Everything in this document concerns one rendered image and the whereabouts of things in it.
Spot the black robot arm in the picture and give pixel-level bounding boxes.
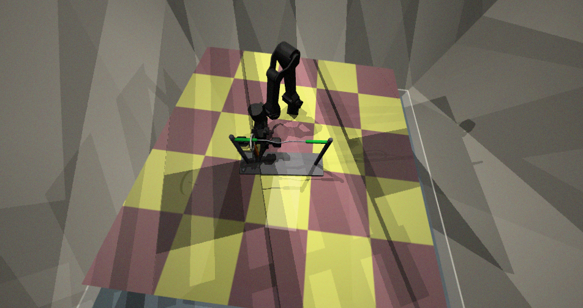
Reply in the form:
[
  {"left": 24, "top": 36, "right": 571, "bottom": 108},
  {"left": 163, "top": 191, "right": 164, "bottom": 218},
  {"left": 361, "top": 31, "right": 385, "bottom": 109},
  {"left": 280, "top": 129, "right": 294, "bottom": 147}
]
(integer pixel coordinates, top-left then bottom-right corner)
[{"left": 248, "top": 42, "right": 303, "bottom": 139}]

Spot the orange-brown handle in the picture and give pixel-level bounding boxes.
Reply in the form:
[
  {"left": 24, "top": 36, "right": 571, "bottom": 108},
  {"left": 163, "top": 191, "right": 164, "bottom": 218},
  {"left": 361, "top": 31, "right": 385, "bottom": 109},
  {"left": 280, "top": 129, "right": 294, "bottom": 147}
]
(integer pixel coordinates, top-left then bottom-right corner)
[{"left": 250, "top": 133, "right": 259, "bottom": 158}]

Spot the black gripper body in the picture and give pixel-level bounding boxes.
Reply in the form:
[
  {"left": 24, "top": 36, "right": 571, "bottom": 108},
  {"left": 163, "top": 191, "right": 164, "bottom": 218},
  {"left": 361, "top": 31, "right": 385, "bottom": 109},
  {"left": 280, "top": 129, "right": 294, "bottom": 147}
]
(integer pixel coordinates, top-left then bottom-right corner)
[{"left": 237, "top": 124, "right": 281, "bottom": 148}]

